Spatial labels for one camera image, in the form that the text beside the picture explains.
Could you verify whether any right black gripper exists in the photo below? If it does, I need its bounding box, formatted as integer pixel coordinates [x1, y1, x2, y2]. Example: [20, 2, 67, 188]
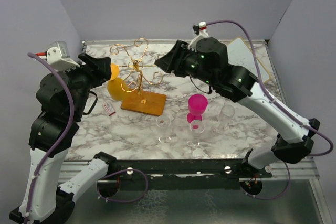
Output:
[155, 40, 215, 88]

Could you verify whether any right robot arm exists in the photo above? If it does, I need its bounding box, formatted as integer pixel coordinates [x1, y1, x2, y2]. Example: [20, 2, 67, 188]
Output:
[155, 37, 320, 177]

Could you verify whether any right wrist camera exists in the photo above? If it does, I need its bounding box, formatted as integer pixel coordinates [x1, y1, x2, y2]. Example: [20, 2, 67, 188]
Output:
[188, 21, 209, 50]

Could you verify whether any clear wine glass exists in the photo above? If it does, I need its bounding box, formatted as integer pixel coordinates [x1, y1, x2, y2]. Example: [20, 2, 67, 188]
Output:
[156, 115, 172, 143]
[188, 120, 205, 146]

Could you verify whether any clear wine glass left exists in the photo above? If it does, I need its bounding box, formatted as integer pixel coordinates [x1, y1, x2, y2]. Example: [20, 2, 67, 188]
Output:
[156, 115, 172, 143]

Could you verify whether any pink plastic wine glass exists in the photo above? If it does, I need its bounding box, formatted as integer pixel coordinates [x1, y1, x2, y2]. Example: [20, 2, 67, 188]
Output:
[187, 94, 208, 123]

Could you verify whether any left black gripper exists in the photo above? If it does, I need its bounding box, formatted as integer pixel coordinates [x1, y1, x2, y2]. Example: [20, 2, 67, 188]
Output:
[58, 52, 112, 118]

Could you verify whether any yellow plastic wine glass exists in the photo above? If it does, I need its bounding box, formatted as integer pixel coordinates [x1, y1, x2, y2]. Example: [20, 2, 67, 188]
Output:
[107, 63, 131, 101]

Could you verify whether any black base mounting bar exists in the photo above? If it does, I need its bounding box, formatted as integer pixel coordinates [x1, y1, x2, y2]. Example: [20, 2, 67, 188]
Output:
[94, 152, 271, 191]

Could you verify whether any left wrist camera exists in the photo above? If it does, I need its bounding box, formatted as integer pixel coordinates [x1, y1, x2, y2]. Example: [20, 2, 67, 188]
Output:
[46, 41, 80, 71]

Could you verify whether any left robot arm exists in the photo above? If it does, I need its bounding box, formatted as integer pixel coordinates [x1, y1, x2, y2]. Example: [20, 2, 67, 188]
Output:
[9, 53, 117, 223]

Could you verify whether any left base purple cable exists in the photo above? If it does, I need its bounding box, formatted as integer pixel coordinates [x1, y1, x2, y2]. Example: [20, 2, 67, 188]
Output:
[96, 168, 149, 204]

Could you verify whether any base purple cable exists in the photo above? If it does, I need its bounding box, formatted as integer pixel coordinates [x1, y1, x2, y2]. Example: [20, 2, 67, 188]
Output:
[96, 168, 149, 204]
[243, 161, 292, 200]

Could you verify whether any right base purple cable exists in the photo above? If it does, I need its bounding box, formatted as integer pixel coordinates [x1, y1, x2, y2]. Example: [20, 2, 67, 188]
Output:
[243, 161, 292, 200]

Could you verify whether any clear flute glass right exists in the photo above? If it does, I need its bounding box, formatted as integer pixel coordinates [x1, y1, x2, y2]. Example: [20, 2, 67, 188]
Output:
[212, 104, 235, 135]

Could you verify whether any white board gold rim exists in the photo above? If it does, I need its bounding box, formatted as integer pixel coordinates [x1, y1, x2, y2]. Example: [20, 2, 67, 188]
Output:
[226, 37, 258, 77]

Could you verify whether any clear wine glass centre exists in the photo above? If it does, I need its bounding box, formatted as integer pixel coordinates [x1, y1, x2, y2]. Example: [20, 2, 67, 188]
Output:
[188, 120, 205, 146]

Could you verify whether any gold wire glass rack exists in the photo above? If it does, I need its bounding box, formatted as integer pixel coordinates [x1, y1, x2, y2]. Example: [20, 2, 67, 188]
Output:
[110, 38, 166, 116]

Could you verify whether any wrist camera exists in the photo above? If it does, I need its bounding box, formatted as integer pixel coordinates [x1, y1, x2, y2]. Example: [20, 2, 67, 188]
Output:
[46, 41, 80, 71]
[188, 21, 209, 50]

